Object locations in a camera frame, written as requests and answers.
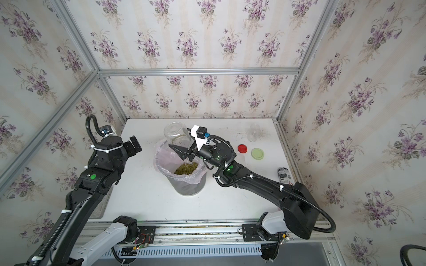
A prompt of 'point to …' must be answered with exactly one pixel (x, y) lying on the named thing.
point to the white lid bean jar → (254, 131)
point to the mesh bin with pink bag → (188, 178)
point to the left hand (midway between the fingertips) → (124, 141)
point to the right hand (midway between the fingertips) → (181, 136)
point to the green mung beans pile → (187, 168)
